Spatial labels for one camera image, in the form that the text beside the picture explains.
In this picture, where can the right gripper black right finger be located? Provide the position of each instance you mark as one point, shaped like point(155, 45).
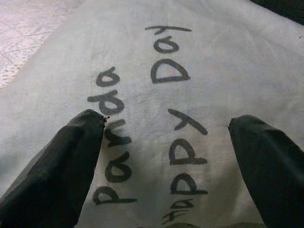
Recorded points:
point(273, 178)

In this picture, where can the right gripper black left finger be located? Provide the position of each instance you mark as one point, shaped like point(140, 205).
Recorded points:
point(52, 178)

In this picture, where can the white lettered pillow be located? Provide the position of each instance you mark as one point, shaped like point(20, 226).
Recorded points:
point(213, 71)

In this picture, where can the cream quilted mattress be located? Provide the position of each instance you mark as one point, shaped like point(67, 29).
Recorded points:
point(23, 35)

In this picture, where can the black tufted headboard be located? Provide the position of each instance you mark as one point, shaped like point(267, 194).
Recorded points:
point(285, 7)

